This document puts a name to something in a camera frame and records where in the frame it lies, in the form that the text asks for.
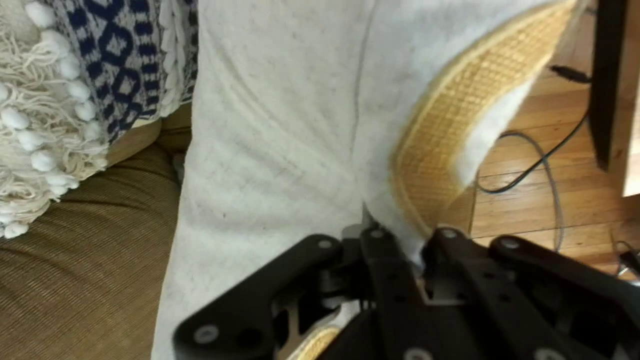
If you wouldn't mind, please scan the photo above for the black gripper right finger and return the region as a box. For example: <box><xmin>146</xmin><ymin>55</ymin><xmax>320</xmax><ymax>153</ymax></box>
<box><xmin>422</xmin><ymin>227</ymin><xmax>640</xmax><ymax>360</ymax></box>

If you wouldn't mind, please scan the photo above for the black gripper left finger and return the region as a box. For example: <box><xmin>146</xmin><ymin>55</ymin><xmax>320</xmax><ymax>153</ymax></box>
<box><xmin>170</xmin><ymin>227</ymin><xmax>428</xmax><ymax>360</ymax></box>

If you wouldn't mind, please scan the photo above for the brown and yellow wavy pillow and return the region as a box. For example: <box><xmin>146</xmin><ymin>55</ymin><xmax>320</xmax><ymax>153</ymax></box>
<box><xmin>150</xmin><ymin>0</ymin><xmax>581</xmax><ymax>360</ymax></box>

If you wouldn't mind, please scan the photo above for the brown fabric sofa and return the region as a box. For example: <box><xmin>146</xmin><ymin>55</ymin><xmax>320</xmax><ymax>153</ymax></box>
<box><xmin>0</xmin><ymin>100</ymin><xmax>196</xmax><ymax>360</ymax></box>

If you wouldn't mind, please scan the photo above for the white and blue woven pillow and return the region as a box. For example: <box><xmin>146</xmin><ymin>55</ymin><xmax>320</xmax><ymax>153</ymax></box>
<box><xmin>0</xmin><ymin>0</ymin><xmax>200</xmax><ymax>240</ymax></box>

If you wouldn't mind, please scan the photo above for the light wooden board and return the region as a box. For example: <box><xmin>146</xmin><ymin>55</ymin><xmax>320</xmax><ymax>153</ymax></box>
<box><xmin>623</xmin><ymin>66</ymin><xmax>640</xmax><ymax>201</ymax></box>

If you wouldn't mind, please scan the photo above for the black furniture leg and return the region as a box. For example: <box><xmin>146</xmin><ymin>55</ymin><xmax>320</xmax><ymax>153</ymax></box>
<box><xmin>589</xmin><ymin>0</ymin><xmax>631</xmax><ymax>172</ymax></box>

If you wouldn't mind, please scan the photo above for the grey cable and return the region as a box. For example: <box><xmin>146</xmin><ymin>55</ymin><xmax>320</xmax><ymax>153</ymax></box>
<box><xmin>498</xmin><ymin>129</ymin><xmax>568</xmax><ymax>255</ymax></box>

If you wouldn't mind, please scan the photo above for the black cable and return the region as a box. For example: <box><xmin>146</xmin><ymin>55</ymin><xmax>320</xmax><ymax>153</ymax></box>
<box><xmin>474</xmin><ymin>64</ymin><xmax>596</xmax><ymax>196</ymax></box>

